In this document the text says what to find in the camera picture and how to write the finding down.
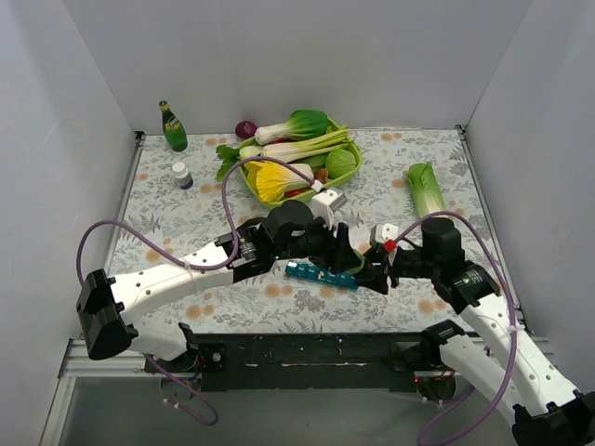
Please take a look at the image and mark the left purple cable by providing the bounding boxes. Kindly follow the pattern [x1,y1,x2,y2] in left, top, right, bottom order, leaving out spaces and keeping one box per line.
[75,156,322,426]

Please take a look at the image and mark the floral table mat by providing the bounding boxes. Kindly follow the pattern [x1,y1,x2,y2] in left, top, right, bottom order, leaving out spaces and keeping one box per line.
[109,128,496,334]

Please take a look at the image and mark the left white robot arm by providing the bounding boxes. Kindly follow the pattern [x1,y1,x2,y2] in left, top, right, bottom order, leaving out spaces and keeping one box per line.
[76,200,363,372]

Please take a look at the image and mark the green pill bottle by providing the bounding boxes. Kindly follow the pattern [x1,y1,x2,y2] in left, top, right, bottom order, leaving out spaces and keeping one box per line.
[348,251,367,276]

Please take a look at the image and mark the round green cabbage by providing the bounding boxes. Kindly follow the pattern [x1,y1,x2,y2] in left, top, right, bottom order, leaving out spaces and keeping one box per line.
[324,149,357,179]

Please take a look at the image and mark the purple onion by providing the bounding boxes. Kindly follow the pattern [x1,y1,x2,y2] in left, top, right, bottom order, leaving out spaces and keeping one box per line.
[234,121,258,139]

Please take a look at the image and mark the brown mushroom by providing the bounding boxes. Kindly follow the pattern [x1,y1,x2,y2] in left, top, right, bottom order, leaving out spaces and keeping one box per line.
[314,168,329,183]

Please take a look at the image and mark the green plastic basket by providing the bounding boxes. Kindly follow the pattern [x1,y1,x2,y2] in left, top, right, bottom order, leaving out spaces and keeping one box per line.
[237,117,362,208]

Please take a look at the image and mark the white pill bottle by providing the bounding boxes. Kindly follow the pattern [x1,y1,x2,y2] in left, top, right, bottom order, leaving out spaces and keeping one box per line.
[171,162,193,190]

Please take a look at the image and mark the green glass bottle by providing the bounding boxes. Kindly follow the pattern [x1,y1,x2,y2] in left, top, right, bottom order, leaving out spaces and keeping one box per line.
[159,100,188,152]

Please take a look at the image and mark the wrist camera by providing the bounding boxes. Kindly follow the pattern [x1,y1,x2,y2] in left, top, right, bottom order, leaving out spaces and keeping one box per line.
[369,223,399,254]
[310,180,347,229]

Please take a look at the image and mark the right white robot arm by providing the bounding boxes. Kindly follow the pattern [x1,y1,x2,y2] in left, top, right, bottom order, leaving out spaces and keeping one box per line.
[366,216,594,445]

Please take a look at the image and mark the purple cable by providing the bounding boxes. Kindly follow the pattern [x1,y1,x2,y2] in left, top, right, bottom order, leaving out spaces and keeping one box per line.
[394,211,520,446]
[75,156,322,426]

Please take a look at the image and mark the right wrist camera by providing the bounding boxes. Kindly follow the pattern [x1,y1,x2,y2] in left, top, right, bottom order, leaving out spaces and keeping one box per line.
[369,223,399,254]

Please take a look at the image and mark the celery stalk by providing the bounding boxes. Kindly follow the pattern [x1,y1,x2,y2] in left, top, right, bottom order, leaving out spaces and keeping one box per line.
[216,127,350,181]

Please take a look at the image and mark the teal weekly pill organizer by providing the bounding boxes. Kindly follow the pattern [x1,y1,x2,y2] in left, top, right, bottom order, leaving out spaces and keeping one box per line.
[284,261,359,290]

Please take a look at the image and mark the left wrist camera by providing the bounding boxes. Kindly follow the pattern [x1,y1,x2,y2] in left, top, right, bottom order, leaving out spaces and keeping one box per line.
[310,180,347,229]

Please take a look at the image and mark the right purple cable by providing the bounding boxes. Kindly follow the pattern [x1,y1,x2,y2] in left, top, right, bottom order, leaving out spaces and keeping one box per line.
[394,211,520,446]

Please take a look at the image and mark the bok choy top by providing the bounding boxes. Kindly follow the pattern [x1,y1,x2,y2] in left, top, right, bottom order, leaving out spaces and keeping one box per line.
[254,110,328,145]

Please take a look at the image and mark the napa cabbage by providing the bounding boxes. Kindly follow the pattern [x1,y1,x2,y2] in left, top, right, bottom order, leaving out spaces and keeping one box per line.
[405,162,446,218]

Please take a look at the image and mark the yellow cabbage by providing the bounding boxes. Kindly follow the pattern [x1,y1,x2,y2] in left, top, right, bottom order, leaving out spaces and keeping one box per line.
[245,162,314,203]

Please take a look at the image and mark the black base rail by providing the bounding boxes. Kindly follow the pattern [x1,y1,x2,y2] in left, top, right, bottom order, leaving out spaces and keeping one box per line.
[59,332,559,396]

